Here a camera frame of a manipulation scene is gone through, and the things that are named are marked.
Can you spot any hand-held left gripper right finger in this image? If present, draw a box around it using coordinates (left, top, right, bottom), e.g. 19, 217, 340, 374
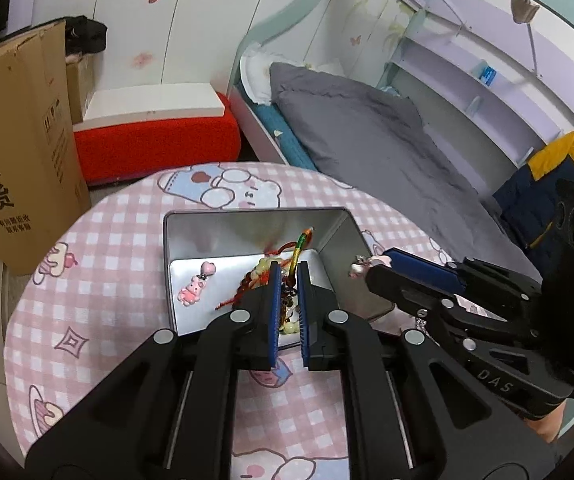
297, 260, 556, 480

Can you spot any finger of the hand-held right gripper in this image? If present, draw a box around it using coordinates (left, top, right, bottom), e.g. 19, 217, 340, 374
382, 247, 543, 307
365, 262, 538, 357

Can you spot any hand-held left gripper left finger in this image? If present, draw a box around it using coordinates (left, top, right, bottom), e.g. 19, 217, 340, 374
24, 262, 284, 480

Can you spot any cream bead bracelet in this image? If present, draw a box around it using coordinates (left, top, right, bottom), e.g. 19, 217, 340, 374
252, 256, 302, 337

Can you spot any dark red bead bracelet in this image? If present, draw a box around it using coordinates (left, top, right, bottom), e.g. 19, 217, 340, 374
237, 270, 268, 302

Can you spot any pink and silver charm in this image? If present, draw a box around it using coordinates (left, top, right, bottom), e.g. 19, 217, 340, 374
349, 255, 393, 279

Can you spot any pink bear charm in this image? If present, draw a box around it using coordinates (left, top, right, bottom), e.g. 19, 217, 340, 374
178, 260, 217, 307

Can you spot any grey metal tin box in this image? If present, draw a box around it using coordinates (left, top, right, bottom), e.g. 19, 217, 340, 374
163, 207, 383, 351

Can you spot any person's right forearm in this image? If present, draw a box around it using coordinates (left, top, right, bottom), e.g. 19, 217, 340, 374
527, 400, 568, 444

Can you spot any grey blanket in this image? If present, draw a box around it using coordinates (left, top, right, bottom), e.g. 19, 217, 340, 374
269, 61, 543, 281

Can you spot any yellow and navy jacket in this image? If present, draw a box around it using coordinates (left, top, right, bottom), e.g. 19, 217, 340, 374
492, 130, 574, 271

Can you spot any pink checked tablecloth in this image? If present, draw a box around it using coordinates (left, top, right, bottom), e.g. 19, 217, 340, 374
4, 161, 468, 480

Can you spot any teal bed mat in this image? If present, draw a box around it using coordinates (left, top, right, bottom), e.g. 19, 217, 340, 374
256, 104, 318, 171

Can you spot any red ottoman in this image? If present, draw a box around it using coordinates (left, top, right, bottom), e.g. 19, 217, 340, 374
73, 91, 242, 184

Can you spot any white pillow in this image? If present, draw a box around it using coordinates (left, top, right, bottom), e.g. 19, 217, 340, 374
239, 42, 348, 106

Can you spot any white board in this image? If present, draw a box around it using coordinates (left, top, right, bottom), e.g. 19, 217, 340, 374
83, 82, 227, 124

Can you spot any beige hanging pouch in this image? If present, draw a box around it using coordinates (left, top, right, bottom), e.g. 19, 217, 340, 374
511, 0, 541, 25

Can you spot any small cardboard box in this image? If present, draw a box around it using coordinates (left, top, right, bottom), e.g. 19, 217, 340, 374
65, 52, 97, 125

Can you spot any white wardrobe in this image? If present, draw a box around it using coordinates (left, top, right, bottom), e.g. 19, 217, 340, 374
32, 0, 338, 97

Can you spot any large cardboard box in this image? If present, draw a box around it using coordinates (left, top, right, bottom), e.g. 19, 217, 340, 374
0, 19, 92, 276

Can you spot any black bag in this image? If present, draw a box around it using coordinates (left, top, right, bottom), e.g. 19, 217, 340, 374
64, 16, 108, 59

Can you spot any lilac wall shelf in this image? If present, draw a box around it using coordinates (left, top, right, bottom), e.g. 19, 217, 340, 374
387, 10, 574, 171

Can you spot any teal bunk bed frame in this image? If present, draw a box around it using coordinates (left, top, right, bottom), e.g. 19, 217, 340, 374
227, 0, 574, 167

